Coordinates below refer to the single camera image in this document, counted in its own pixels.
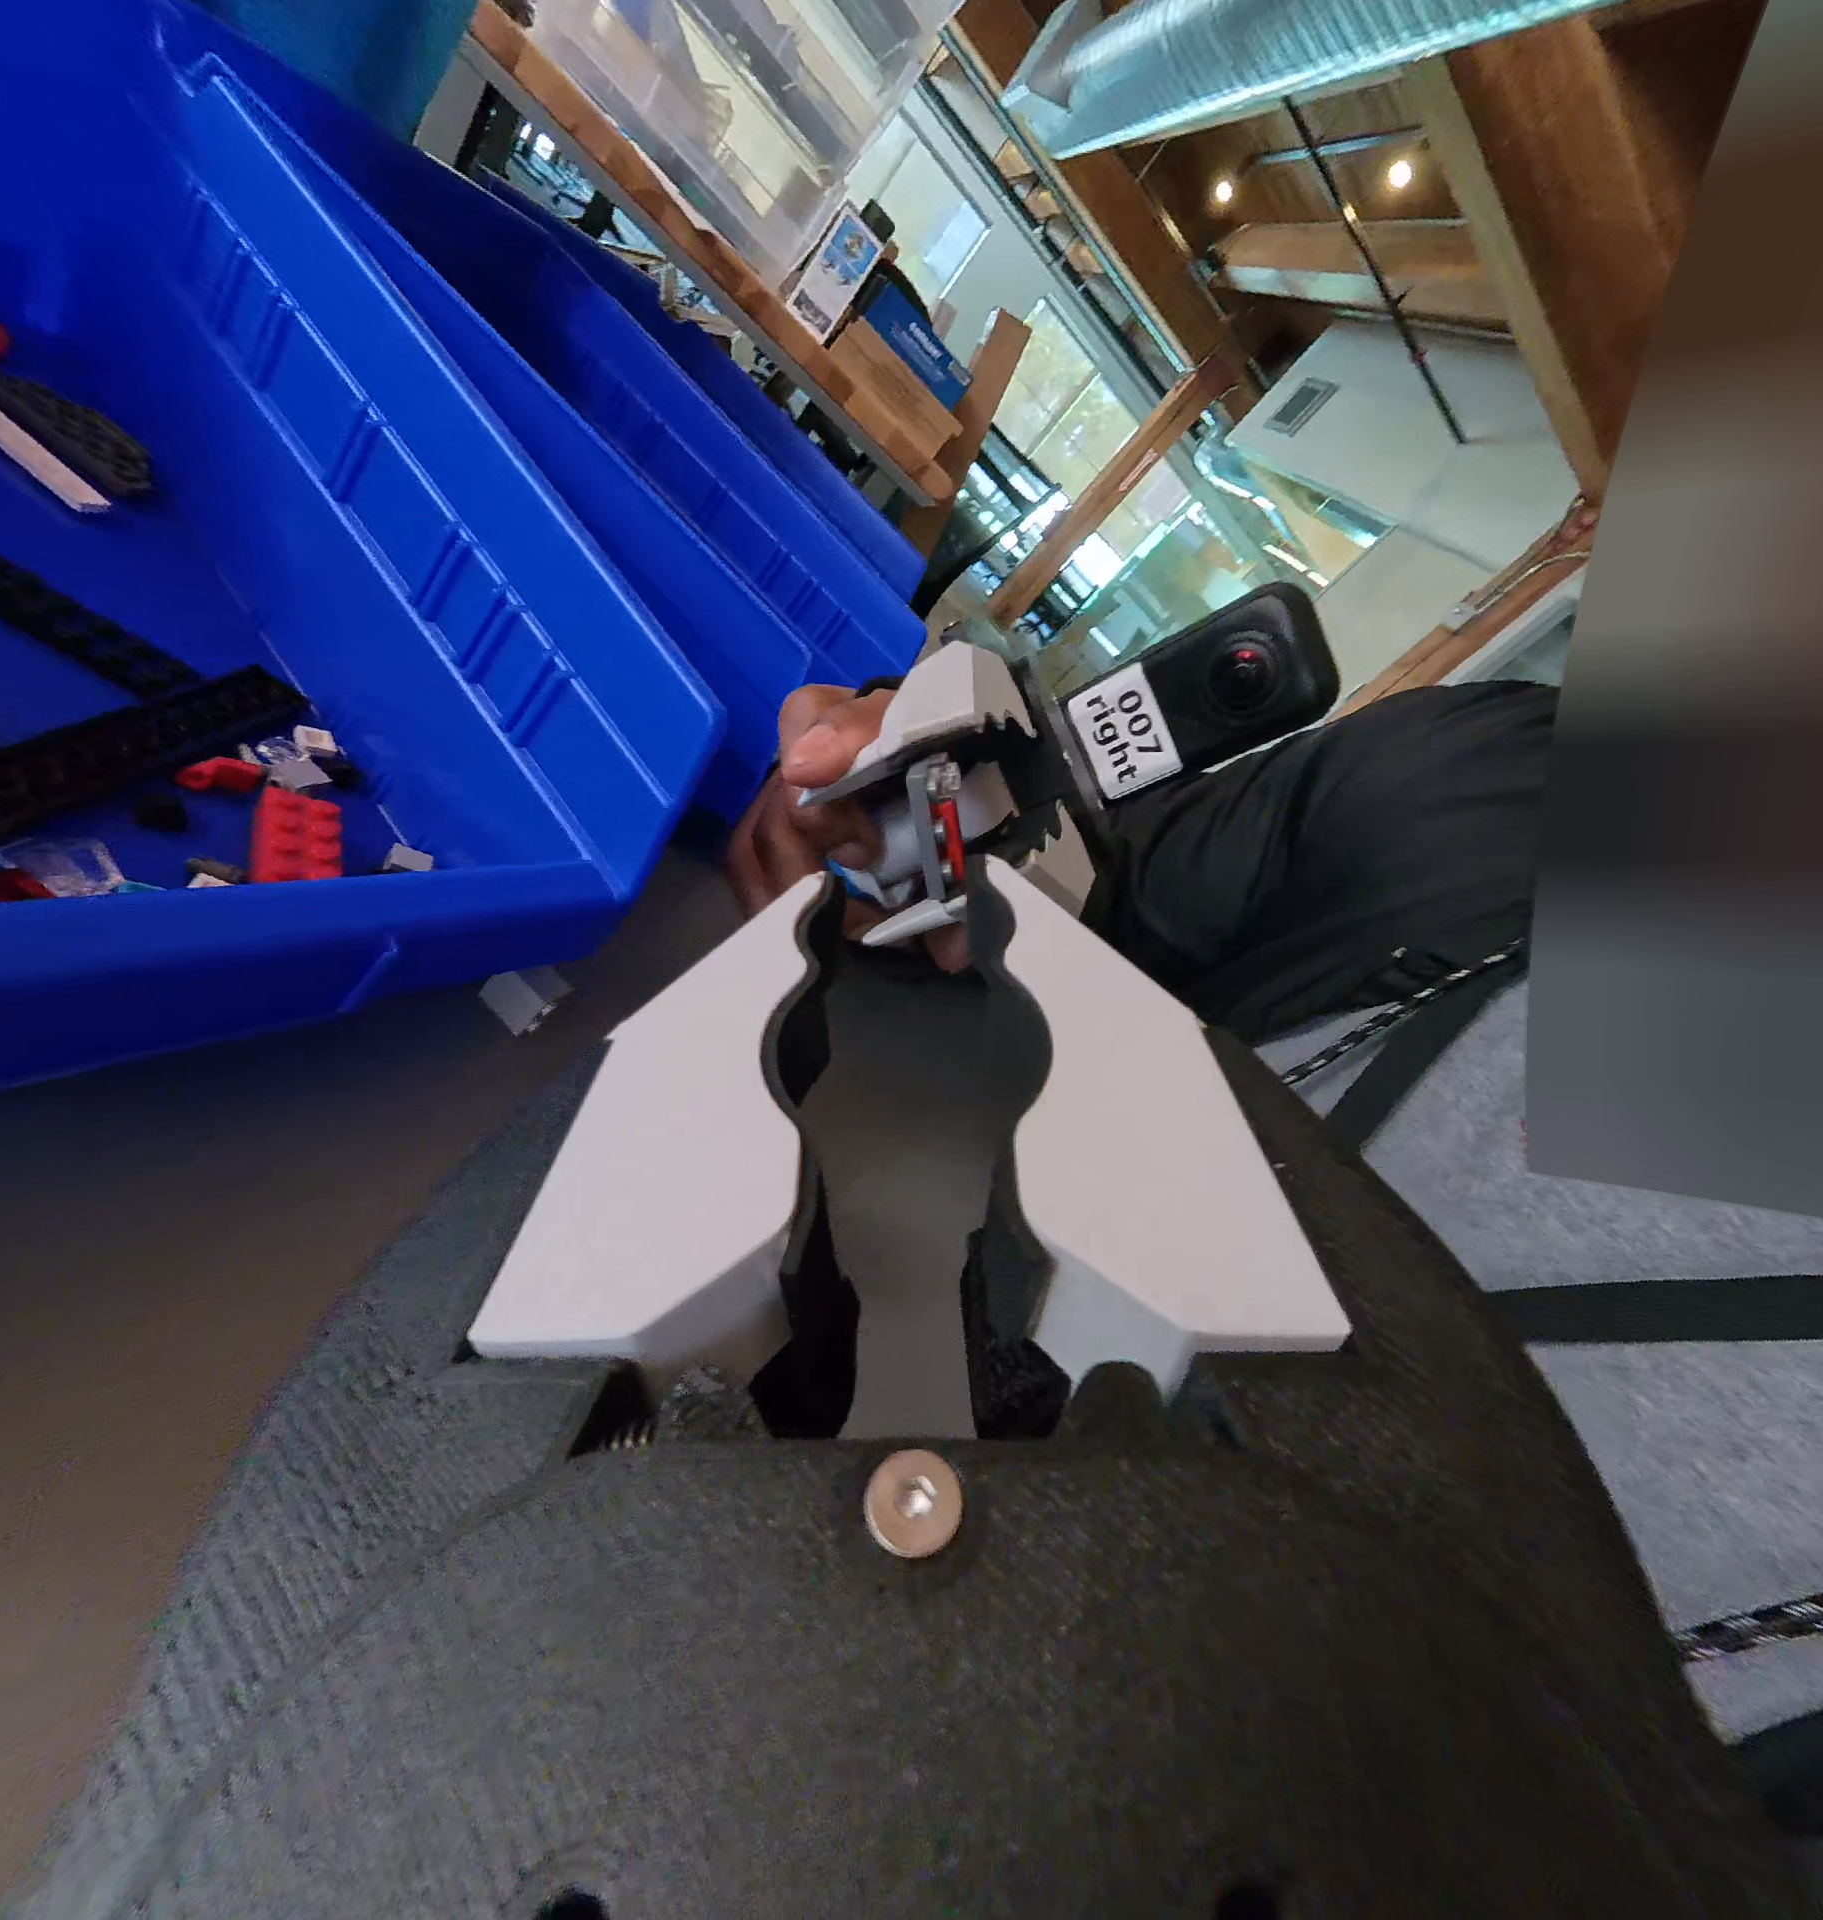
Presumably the person's right hand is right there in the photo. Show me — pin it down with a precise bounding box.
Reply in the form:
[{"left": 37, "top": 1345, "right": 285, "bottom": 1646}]
[{"left": 729, "top": 682, "right": 994, "bottom": 980}]

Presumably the light blue foam bag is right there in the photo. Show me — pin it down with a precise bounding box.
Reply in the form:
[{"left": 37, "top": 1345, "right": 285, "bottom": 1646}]
[{"left": 241, "top": 0, "right": 477, "bottom": 143}]

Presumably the person's right forearm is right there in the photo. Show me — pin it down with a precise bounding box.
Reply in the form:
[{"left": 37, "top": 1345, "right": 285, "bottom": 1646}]
[{"left": 1075, "top": 682, "right": 1562, "bottom": 1039}]

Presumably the small printed card box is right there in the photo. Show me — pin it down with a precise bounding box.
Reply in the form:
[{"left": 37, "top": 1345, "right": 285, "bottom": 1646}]
[{"left": 790, "top": 202, "right": 901, "bottom": 340}]

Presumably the silver air duct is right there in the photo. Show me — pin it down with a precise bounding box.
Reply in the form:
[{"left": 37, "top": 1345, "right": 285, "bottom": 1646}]
[{"left": 1001, "top": 0, "right": 1633, "bottom": 160}]

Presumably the black lanyard strap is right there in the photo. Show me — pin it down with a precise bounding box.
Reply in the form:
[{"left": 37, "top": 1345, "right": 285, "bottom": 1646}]
[{"left": 1323, "top": 967, "right": 1823, "bottom": 1349}]

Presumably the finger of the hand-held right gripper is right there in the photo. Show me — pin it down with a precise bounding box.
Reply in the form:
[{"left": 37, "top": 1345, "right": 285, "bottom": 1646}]
[
  {"left": 859, "top": 796, "right": 1067, "bottom": 949},
  {"left": 799, "top": 644, "right": 1036, "bottom": 815}
]

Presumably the wooden table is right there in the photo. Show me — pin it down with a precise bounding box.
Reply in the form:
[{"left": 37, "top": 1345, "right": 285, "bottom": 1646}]
[{"left": 458, "top": 0, "right": 963, "bottom": 510}]

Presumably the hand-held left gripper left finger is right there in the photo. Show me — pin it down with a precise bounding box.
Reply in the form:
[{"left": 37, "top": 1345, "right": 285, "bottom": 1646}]
[{"left": 464, "top": 874, "right": 842, "bottom": 1381}]

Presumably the grey desk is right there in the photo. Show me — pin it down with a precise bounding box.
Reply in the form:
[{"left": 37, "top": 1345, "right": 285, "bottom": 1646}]
[{"left": 0, "top": 841, "right": 792, "bottom": 1877}]

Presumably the person's grey sweatshirt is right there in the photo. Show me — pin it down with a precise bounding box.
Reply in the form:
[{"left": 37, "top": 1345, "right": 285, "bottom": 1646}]
[{"left": 1255, "top": 975, "right": 1823, "bottom": 1743}]

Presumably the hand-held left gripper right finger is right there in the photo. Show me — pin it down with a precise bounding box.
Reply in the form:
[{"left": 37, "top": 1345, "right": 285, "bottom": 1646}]
[{"left": 975, "top": 869, "right": 1355, "bottom": 1399}]

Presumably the cardboard sheet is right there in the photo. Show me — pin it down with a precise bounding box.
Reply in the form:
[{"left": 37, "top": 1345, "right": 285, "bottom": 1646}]
[{"left": 911, "top": 306, "right": 1036, "bottom": 558}]

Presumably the blue cardboard box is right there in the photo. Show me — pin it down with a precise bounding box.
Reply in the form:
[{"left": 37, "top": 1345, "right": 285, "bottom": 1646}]
[{"left": 859, "top": 286, "right": 977, "bottom": 413}]

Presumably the pile of loose toy bricks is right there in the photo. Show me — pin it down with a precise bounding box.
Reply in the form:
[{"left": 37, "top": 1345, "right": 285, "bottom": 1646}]
[{"left": 0, "top": 306, "right": 436, "bottom": 904}]

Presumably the black speckled drawstring cord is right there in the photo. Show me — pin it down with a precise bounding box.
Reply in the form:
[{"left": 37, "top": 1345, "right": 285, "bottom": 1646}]
[{"left": 1278, "top": 936, "right": 1823, "bottom": 1660}]

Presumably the red and teal brick assembly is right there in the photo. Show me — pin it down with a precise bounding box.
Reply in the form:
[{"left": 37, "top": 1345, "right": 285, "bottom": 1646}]
[{"left": 874, "top": 757, "right": 977, "bottom": 903}]

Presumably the clear plastic drawer organiser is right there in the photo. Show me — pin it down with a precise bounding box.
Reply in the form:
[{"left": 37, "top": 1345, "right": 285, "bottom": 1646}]
[{"left": 527, "top": 0, "right": 972, "bottom": 286}]

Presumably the wooden box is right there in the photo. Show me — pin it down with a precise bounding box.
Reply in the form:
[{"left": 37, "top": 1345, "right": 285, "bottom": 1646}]
[{"left": 828, "top": 322, "right": 963, "bottom": 497}]

